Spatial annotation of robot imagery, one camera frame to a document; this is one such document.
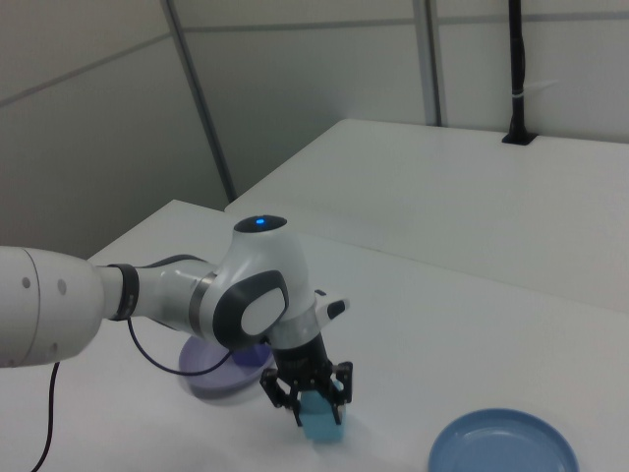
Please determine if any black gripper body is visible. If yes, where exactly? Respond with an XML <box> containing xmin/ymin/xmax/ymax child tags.
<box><xmin>271</xmin><ymin>335</ymin><xmax>337</xmax><ymax>392</ymax></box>

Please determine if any cyan foam cube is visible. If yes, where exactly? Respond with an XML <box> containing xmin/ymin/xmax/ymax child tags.
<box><xmin>299</xmin><ymin>378</ymin><xmax>346</xmax><ymax>443</ymax></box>

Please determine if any purple round plate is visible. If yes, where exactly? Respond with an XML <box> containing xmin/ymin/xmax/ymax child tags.
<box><xmin>177</xmin><ymin>335</ymin><xmax>277</xmax><ymax>402</ymax></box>

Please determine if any blue round plate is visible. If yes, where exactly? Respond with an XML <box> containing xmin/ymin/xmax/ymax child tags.
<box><xmin>428</xmin><ymin>406</ymin><xmax>582</xmax><ymax>472</ymax></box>

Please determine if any white adjacent desk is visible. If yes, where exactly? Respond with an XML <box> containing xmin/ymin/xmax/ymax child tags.
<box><xmin>224</xmin><ymin>117</ymin><xmax>629</xmax><ymax>316</ymax></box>

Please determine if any black pole with base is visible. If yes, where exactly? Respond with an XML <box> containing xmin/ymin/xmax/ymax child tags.
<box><xmin>500</xmin><ymin>0</ymin><xmax>538</xmax><ymax>147</ymax></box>

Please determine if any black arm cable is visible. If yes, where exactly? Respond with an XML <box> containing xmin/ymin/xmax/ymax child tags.
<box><xmin>29</xmin><ymin>314</ymin><xmax>238</xmax><ymax>472</ymax></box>

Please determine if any grey partition post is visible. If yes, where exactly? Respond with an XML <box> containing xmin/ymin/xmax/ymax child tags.
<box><xmin>163</xmin><ymin>0</ymin><xmax>238</xmax><ymax>204</ymax></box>
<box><xmin>423</xmin><ymin>0</ymin><xmax>444</xmax><ymax>128</ymax></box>

